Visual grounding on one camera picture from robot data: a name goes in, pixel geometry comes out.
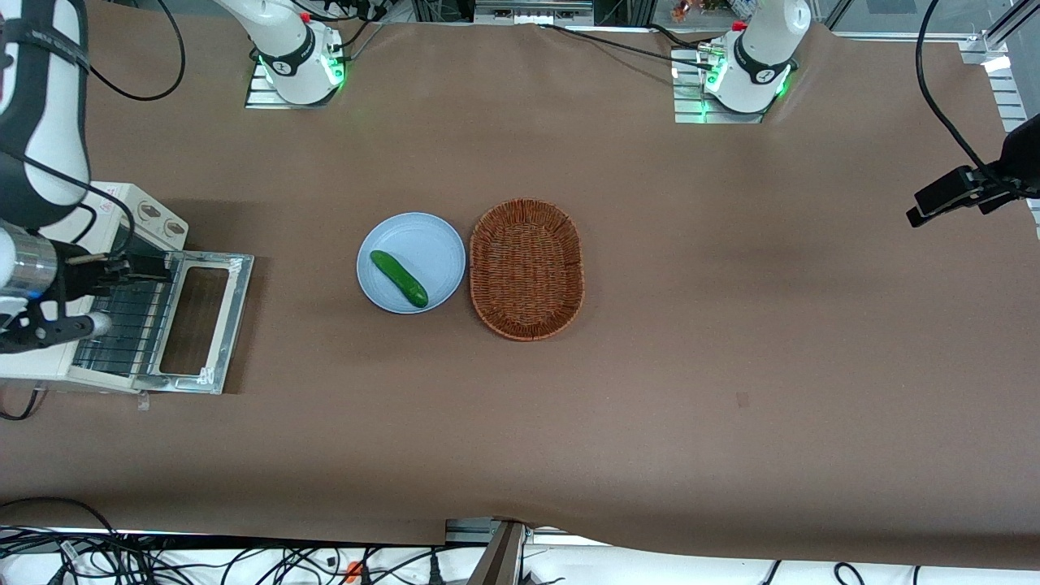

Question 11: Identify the brown table cover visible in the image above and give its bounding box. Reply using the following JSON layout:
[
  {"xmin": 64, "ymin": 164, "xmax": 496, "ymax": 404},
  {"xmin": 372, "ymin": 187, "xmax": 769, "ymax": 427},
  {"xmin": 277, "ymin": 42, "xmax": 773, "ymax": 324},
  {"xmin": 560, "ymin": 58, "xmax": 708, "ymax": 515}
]
[{"xmin": 0, "ymin": 4, "xmax": 1040, "ymax": 570}]

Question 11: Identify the oven door with glass window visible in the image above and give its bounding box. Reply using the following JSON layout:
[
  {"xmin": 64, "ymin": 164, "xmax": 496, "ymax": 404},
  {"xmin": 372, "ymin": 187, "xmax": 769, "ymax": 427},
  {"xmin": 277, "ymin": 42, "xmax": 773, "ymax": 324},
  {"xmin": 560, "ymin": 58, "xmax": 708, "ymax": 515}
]
[{"xmin": 130, "ymin": 250, "xmax": 255, "ymax": 396}]

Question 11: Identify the brown wicker basket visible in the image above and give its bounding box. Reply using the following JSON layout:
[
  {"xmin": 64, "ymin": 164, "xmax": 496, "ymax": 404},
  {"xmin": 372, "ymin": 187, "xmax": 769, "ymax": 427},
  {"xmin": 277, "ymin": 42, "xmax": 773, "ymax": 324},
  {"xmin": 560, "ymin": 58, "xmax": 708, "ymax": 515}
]
[{"xmin": 469, "ymin": 198, "xmax": 586, "ymax": 342}]

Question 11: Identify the green cucumber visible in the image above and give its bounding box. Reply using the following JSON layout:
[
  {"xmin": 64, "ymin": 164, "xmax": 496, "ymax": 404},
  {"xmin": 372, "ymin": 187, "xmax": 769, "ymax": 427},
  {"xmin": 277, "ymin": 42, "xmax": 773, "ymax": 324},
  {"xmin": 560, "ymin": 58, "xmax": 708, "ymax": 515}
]
[{"xmin": 370, "ymin": 249, "xmax": 430, "ymax": 309}]

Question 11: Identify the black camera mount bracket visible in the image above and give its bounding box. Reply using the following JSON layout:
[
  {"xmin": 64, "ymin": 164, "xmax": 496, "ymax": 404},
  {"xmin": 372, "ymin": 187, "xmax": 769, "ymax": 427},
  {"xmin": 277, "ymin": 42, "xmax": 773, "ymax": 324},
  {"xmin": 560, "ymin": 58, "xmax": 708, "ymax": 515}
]
[{"xmin": 0, "ymin": 313, "xmax": 95, "ymax": 355}]

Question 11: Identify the wire oven rack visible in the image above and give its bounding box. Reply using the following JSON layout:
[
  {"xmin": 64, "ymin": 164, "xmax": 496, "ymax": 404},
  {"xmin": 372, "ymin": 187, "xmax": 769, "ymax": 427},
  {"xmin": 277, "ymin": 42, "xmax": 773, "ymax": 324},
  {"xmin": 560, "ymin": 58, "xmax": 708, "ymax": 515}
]
[{"xmin": 77, "ymin": 276, "xmax": 176, "ymax": 376}]

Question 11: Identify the black cable bundle at base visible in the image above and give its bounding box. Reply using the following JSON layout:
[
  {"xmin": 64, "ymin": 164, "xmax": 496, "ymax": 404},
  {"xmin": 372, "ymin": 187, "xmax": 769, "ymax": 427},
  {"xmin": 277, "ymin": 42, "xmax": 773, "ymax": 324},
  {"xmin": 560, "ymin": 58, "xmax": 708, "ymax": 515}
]
[{"xmin": 299, "ymin": 0, "xmax": 388, "ymax": 25}]

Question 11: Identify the light blue plate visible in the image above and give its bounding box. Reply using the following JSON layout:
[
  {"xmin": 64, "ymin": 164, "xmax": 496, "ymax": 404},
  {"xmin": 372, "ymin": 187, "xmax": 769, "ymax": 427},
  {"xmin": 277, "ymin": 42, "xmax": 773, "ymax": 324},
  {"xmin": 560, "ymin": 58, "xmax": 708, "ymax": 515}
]
[{"xmin": 356, "ymin": 212, "xmax": 467, "ymax": 315}]

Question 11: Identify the black floor cable loop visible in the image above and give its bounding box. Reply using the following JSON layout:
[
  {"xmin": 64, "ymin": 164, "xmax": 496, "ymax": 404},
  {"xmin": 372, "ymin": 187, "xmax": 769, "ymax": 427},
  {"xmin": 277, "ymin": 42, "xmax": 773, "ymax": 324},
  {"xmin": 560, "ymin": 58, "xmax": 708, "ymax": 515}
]
[{"xmin": 0, "ymin": 496, "xmax": 123, "ymax": 537}]

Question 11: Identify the aluminium slotted plate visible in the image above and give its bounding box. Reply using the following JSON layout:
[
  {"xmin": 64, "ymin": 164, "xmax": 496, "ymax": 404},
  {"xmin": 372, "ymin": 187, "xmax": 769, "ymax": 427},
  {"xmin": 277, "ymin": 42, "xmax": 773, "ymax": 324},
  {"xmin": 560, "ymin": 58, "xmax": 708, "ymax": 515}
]
[{"xmin": 986, "ymin": 55, "xmax": 1040, "ymax": 135}]

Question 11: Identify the thin black looping cable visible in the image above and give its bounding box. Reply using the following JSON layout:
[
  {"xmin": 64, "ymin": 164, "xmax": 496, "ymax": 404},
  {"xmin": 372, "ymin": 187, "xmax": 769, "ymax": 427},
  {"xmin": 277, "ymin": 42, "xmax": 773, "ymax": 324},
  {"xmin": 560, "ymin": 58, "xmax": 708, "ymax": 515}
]
[{"xmin": 81, "ymin": 0, "xmax": 188, "ymax": 102}]

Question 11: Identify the black floor cable tangle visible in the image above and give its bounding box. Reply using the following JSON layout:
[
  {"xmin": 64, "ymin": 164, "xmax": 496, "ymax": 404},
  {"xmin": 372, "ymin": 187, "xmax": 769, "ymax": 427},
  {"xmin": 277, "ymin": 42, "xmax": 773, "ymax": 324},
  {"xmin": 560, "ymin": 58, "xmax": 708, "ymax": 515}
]
[{"xmin": 0, "ymin": 526, "xmax": 342, "ymax": 585}]

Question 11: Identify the white toaster oven body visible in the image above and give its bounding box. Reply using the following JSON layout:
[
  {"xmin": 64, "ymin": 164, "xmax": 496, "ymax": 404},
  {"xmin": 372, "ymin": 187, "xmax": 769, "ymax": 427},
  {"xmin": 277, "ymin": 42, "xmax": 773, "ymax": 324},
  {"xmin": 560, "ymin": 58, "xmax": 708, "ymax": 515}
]
[{"xmin": 0, "ymin": 180, "xmax": 189, "ymax": 395}]

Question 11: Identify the short black base cable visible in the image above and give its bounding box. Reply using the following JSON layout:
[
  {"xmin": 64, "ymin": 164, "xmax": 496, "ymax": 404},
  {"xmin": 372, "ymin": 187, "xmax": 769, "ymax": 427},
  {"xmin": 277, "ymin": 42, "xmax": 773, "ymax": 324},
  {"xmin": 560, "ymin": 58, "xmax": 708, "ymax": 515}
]
[{"xmin": 648, "ymin": 23, "xmax": 709, "ymax": 54}]

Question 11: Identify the aluminium frame corner profile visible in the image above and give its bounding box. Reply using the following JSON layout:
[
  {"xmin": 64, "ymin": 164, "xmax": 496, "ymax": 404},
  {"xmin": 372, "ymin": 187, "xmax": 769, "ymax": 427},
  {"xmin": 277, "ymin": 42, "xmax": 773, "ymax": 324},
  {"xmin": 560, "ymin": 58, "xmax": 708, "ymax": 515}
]
[{"xmin": 829, "ymin": 0, "xmax": 1040, "ymax": 67}]

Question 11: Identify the long black base cable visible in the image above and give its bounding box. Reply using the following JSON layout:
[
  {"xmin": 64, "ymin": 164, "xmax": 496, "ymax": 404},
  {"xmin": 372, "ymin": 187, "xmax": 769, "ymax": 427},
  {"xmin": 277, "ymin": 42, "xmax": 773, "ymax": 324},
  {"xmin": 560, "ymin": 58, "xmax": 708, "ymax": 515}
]
[{"xmin": 539, "ymin": 24, "xmax": 716, "ymax": 72}]

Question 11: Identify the thick black wrist cable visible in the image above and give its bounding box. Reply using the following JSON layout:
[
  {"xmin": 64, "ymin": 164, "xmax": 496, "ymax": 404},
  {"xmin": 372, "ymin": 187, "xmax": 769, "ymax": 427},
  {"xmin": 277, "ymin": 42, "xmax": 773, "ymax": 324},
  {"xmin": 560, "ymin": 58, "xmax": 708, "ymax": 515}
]
[{"xmin": 0, "ymin": 145, "xmax": 137, "ymax": 269}]

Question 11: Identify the grey metal box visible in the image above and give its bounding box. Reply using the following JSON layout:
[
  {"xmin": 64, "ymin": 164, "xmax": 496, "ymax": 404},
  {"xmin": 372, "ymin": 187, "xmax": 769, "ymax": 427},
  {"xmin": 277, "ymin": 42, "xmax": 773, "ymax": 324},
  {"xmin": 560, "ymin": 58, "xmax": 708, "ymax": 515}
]
[{"xmin": 474, "ymin": 0, "xmax": 594, "ymax": 25}]

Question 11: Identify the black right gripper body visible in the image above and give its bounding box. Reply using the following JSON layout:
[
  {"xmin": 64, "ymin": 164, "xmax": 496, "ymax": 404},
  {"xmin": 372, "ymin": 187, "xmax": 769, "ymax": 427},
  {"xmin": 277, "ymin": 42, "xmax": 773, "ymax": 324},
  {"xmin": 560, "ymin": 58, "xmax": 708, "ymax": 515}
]
[{"xmin": 53, "ymin": 257, "xmax": 111, "ymax": 300}]

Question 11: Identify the aluminium frame post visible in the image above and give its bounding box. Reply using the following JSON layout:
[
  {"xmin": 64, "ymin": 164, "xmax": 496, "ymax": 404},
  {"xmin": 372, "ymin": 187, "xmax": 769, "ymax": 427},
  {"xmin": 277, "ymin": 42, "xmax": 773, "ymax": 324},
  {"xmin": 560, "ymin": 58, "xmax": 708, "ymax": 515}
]
[{"xmin": 467, "ymin": 520, "xmax": 527, "ymax": 585}]

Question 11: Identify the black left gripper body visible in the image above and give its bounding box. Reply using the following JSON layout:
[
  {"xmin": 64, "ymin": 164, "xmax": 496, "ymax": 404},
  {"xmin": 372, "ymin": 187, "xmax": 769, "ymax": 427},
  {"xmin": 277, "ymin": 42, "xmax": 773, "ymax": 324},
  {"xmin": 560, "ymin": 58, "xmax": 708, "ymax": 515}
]
[{"xmin": 975, "ymin": 114, "xmax": 1040, "ymax": 216}]

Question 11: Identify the black oven power cable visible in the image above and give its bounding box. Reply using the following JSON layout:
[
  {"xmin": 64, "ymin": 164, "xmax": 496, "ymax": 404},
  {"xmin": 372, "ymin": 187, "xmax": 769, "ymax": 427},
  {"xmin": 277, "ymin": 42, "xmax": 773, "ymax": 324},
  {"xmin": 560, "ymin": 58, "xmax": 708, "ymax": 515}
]
[{"xmin": 0, "ymin": 388, "xmax": 41, "ymax": 422}]

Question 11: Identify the black cable to left gripper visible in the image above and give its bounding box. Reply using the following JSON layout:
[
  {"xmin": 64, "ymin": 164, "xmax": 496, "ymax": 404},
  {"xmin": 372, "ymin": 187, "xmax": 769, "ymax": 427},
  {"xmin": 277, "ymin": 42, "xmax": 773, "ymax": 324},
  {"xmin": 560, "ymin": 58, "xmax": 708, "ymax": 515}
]
[{"xmin": 916, "ymin": 0, "xmax": 1004, "ymax": 184}]

